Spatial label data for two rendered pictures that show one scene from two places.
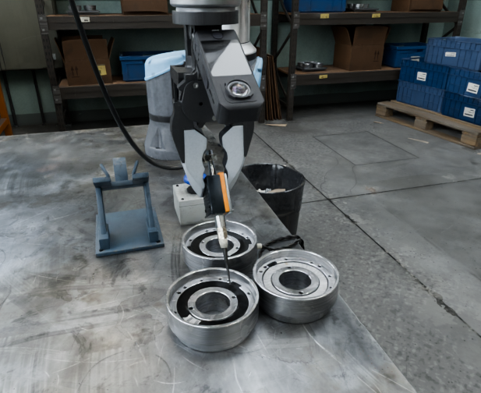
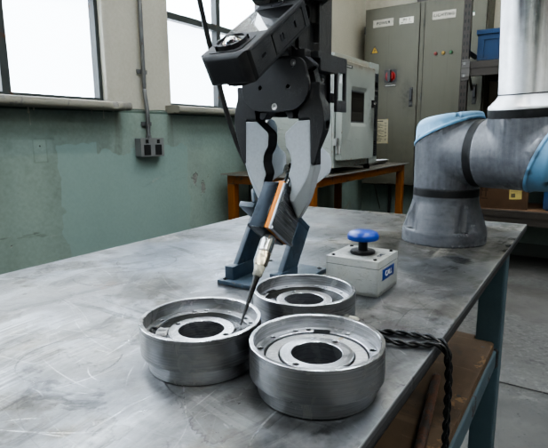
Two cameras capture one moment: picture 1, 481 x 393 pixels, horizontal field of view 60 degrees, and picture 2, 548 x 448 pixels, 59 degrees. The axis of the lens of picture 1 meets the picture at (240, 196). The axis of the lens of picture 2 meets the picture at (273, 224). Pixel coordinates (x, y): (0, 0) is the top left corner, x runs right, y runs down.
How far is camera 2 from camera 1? 39 cm
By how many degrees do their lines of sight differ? 50
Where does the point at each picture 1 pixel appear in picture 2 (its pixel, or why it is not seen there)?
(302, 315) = (267, 388)
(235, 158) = (299, 165)
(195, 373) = (116, 380)
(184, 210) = (331, 268)
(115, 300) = not seen: hidden behind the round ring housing
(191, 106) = (250, 91)
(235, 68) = (257, 27)
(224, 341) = (156, 362)
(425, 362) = not seen: outside the picture
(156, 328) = not seen: hidden behind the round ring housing
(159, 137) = (415, 215)
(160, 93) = (422, 159)
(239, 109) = (216, 60)
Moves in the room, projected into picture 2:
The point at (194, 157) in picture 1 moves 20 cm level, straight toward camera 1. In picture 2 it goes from (255, 156) to (41, 167)
